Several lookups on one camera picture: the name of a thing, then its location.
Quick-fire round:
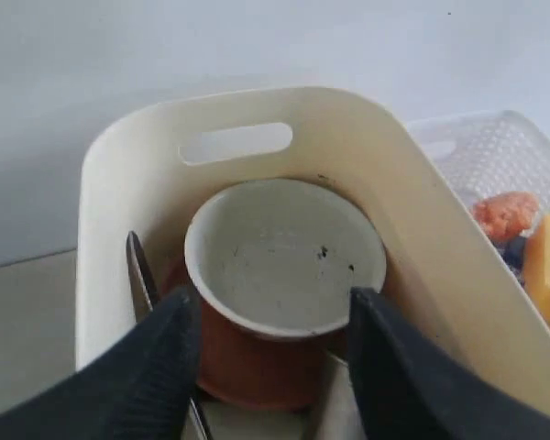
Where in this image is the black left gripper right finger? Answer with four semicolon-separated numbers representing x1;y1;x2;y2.
347;287;550;439

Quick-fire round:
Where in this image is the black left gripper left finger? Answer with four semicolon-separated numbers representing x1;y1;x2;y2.
0;287;201;439

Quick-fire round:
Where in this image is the stainless steel table knife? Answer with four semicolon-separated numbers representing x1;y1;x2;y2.
126;231;214;440

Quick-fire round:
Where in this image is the brown wooden plate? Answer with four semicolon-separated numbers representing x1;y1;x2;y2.
197;300;346;411

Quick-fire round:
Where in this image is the small milk carton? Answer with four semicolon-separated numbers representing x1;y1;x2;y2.
495;236;527;287

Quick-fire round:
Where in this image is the pale green ceramic bowl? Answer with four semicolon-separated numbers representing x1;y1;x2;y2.
184;179;387;340

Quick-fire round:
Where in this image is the fried chicken piece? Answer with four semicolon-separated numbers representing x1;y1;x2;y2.
470;192;539;242

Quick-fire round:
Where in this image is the cream plastic bin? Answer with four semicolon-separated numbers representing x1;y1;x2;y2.
75;87;550;416

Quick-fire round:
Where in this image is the white perforated plastic basket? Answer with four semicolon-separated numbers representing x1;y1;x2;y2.
406;110;550;213

